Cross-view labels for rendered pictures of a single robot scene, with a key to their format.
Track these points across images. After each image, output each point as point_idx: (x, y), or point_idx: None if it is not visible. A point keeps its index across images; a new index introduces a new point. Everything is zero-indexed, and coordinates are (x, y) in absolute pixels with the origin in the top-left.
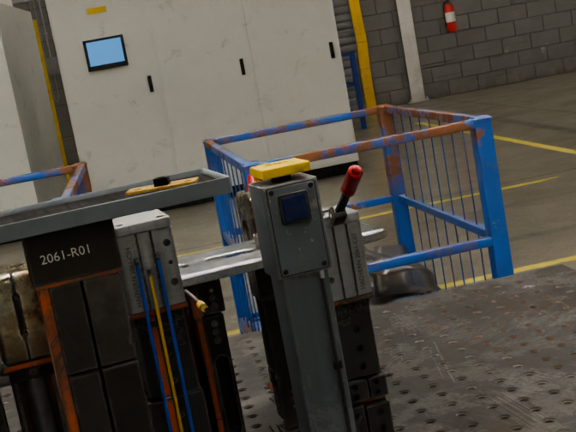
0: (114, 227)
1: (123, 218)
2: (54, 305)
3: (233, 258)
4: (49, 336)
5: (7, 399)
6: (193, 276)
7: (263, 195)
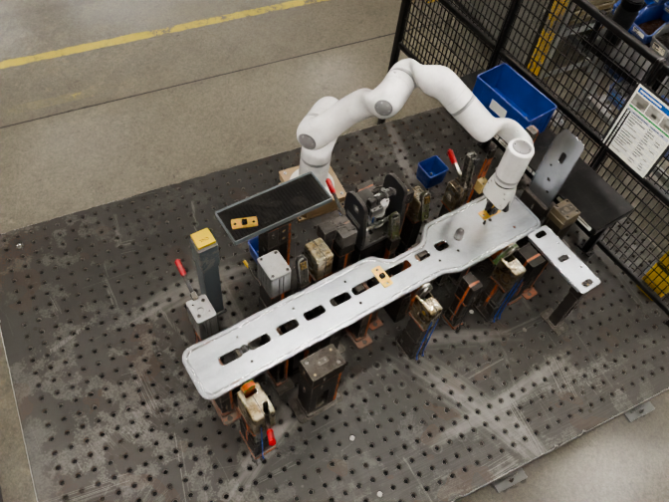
0: (276, 250)
1: (281, 267)
2: None
3: (254, 333)
4: None
5: (447, 468)
6: (265, 308)
7: None
